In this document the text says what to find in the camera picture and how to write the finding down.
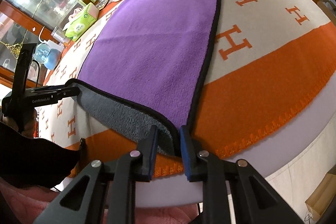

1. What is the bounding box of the purple grey microfibre towel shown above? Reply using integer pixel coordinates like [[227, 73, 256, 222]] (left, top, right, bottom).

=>
[[66, 0, 221, 156]]

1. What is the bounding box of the black jacket sleeve forearm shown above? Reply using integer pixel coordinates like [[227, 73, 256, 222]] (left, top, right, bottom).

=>
[[1, 123, 86, 188]]

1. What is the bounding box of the person's left hand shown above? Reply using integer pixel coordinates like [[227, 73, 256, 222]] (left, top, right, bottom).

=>
[[1, 109, 37, 139]]

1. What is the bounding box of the blue snow globe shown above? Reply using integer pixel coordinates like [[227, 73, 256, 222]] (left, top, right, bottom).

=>
[[33, 43, 61, 71]]

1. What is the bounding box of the small glass jar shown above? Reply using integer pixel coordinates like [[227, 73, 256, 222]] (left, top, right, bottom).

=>
[[51, 26, 70, 45]]

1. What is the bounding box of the green tissue pack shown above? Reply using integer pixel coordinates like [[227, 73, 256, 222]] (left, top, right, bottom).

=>
[[65, 3, 99, 42]]

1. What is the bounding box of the brown cardboard box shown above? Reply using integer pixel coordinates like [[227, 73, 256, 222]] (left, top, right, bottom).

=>
[[305, 173, 336, 221]]

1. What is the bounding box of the orange white H-pattern blanket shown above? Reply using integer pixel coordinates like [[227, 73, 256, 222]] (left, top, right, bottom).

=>
[[36, 0, 336, 179]]

